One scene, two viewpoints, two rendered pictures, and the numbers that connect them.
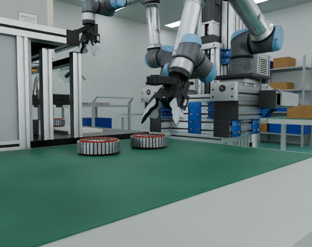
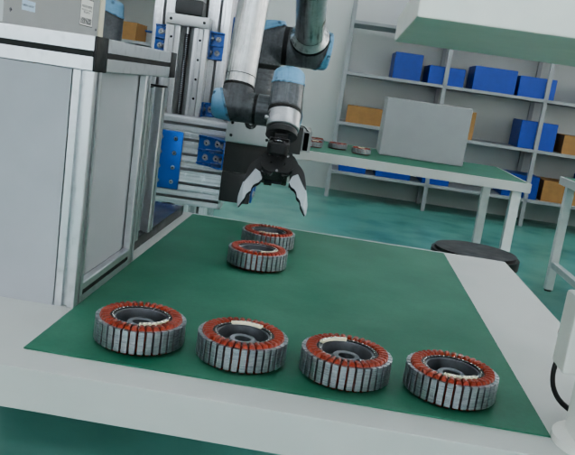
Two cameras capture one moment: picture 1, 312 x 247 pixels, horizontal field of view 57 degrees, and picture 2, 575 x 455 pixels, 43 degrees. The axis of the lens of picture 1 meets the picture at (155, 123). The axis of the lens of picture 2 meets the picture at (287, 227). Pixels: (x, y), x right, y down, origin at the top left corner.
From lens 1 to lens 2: 1.09 m
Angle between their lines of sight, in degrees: 44
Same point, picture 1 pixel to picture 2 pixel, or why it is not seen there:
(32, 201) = (420, 338)
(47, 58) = not seen: hidden behind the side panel
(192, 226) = (528, 338)
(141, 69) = not seen: outside the picture
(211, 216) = (521, 330)
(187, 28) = (256, 36)
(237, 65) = (262, 81)
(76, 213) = (469, 341)
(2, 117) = (118, 215)
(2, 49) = (130, 99)
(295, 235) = not seen: hidden behind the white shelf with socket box
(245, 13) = (314, 17)
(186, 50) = (296, 97)
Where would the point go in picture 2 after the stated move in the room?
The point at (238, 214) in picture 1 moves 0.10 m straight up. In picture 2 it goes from (528, 327) to (541, 270)
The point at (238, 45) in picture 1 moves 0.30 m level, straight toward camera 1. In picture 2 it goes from (265, 47) to (313, 50)
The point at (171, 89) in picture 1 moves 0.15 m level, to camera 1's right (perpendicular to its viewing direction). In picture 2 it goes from (286, 160) to (334, 162)
